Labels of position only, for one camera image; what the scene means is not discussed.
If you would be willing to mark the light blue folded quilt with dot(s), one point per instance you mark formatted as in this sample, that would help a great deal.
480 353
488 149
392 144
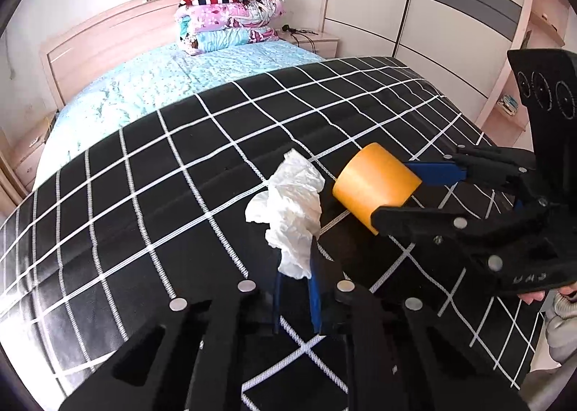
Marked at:
221 39

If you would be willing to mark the pink wooden shelf unit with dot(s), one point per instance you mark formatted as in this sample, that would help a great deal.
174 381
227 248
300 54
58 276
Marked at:
541 27

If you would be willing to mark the wooden door frame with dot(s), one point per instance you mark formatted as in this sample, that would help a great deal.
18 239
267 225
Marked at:
11 181

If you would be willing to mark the person's right hand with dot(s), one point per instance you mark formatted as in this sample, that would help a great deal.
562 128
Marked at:
532 297

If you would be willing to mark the white grey sliding wardrobe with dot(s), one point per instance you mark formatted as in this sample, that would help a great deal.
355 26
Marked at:
428 9

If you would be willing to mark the wooden bed headboard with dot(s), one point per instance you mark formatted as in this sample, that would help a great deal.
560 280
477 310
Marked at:
108 41

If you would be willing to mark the light blue bed sheet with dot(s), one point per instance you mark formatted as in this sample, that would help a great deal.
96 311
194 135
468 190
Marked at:
157 81

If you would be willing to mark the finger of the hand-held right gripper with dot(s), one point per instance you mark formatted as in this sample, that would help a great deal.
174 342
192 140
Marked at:
441 172
428 221

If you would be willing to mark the white tissue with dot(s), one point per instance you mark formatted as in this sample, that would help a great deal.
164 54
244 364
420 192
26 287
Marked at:
293 208

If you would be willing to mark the yellow tape roll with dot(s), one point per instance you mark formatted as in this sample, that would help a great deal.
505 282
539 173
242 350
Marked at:
374 181

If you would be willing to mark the wooden nightstand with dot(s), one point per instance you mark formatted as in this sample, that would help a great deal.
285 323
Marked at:
31 154

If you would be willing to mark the person's right forearm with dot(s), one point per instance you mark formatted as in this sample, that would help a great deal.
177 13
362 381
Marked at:
563 330

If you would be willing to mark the small box on shelf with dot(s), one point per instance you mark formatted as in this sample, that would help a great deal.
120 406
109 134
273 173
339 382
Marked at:
509 104

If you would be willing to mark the pink folded quilt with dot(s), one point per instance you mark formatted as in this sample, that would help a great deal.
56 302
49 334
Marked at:
230 14

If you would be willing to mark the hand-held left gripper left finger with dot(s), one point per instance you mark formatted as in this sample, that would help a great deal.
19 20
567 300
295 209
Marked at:
277 302

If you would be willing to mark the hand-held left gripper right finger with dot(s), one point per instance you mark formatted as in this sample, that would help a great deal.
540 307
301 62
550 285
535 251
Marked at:
315 302

